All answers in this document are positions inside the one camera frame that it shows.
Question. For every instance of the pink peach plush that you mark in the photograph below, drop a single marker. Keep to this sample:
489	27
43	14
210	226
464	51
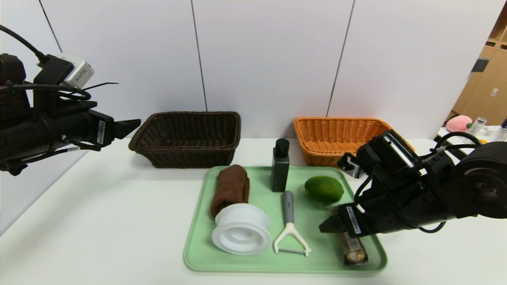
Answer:
458	123

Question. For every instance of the dark brown wicker basket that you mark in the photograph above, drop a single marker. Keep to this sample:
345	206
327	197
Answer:
186	134

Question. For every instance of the light wooden cabinet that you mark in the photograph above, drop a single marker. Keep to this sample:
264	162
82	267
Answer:
489	95

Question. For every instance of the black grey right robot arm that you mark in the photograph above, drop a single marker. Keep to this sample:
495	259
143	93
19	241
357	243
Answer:
475	186

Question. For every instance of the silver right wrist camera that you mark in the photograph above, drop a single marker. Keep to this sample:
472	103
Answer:
350	166

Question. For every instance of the orange wicker basket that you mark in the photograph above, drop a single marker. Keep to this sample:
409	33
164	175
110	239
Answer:
324	138

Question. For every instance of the white side table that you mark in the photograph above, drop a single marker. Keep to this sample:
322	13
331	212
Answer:
491	132

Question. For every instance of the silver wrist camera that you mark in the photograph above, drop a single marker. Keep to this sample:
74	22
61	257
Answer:
77	71
350	166

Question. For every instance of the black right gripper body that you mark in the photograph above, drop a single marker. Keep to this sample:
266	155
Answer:
353	220

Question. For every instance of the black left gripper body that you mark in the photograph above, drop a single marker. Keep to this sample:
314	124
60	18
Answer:
102	131

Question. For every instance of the light green plastic tray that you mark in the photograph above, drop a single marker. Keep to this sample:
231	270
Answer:
313	253

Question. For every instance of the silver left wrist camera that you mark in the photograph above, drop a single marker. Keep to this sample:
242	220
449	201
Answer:
77	71

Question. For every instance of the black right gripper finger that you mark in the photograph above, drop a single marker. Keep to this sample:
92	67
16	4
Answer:
336	225

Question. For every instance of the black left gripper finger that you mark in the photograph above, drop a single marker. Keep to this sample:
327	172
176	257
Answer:
79	105
122	127

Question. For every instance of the green lime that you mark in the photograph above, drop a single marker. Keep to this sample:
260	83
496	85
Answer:
324	190

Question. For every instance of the white round plastic container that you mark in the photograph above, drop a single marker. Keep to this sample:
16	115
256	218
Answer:
241	233

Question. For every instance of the black pump bottle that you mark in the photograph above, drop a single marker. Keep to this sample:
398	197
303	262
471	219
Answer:
280	170

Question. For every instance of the tall clear plastic bottle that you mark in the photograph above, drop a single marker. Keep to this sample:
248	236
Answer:
478	124

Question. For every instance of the grey wall mounted box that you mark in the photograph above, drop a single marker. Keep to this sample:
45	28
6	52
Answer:
479	65

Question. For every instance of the rolled brown towel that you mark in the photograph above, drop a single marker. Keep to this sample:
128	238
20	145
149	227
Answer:
231	186

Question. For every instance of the clear chocolate pack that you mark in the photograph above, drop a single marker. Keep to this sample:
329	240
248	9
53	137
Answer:
354	253

